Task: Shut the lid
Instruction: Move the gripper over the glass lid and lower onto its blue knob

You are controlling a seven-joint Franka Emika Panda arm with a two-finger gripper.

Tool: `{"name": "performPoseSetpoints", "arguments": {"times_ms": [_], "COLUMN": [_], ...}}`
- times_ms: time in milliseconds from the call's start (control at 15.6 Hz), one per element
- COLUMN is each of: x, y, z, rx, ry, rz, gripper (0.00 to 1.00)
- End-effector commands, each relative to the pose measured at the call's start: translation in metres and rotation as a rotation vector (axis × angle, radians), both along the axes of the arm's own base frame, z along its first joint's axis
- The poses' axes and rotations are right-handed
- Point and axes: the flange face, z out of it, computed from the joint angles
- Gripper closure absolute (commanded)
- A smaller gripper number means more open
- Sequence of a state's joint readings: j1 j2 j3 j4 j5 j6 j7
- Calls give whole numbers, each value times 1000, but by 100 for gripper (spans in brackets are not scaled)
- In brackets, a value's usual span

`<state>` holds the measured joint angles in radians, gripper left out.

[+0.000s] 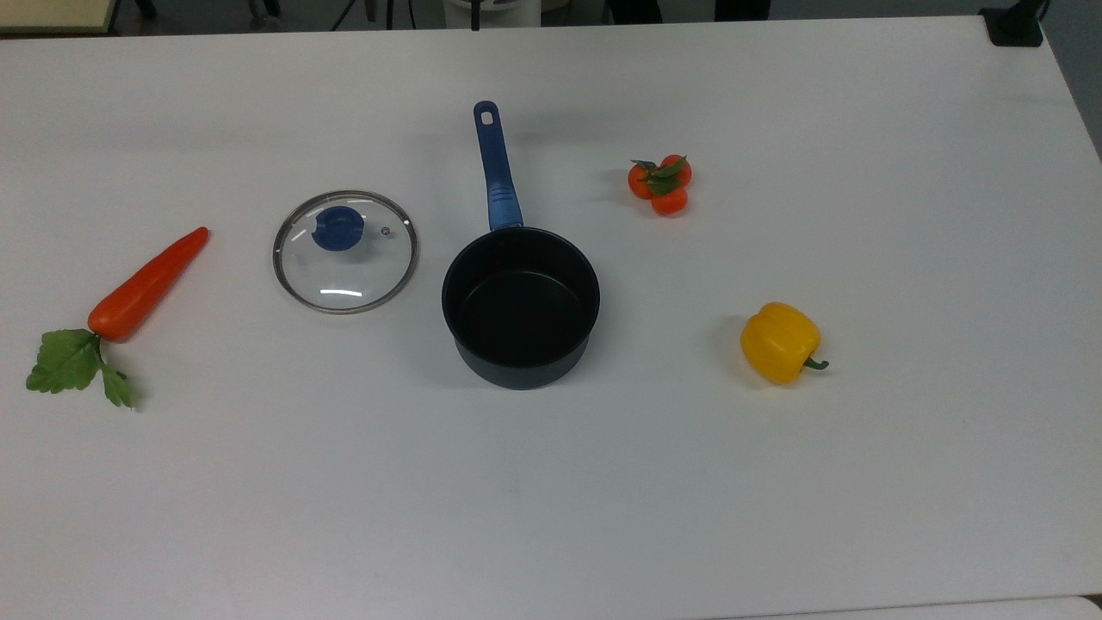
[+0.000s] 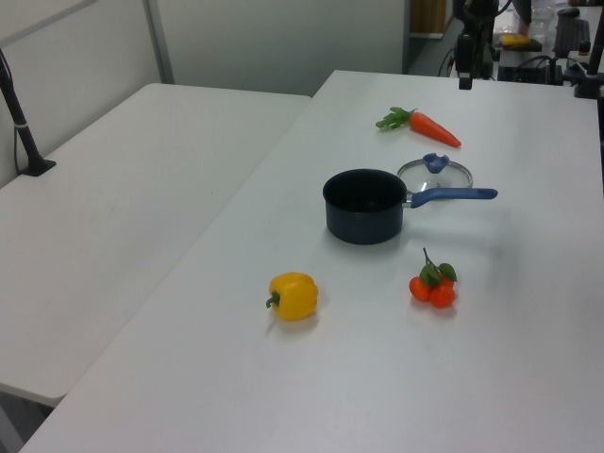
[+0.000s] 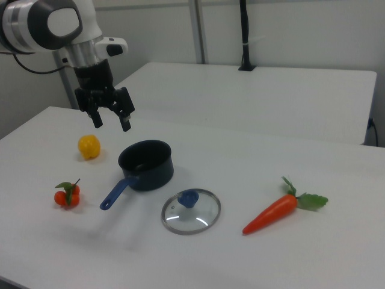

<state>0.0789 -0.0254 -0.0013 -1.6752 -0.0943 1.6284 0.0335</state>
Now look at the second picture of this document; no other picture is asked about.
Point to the orange toy tomato cluster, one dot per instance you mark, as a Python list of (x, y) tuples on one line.
[(441, 295)]

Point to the wooden cabinet panel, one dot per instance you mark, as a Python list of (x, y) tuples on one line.
[(427, 16)]

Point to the orange toy carrot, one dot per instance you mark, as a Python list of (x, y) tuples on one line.
[(431, 129)]

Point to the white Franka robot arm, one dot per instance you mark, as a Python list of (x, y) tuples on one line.
[(474, 14)]

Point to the black camera stand pole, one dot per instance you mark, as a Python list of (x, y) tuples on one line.
[(26, 137), (587, 87)]

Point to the yellow toy bell pepper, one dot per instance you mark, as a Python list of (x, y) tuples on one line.
[(295, 297)]

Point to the black electronics box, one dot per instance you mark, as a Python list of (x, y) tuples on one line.
[(524, 73)]

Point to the yellow sponge block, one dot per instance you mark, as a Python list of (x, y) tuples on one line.
[(514, 40)]

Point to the black pot with glass lid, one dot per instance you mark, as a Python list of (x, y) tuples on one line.
[(434, 162)]

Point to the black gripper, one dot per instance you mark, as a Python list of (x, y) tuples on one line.
[(464, 52)]

